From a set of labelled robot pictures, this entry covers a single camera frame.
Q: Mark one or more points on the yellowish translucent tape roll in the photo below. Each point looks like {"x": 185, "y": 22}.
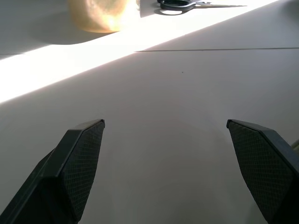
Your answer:
{"x": 102, "y": 14}

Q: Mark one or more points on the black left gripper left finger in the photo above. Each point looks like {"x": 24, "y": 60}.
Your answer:
{"x": 70, "y": 168}

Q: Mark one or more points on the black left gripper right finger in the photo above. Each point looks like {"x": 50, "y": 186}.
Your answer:
{"x": 264, "y": 168}

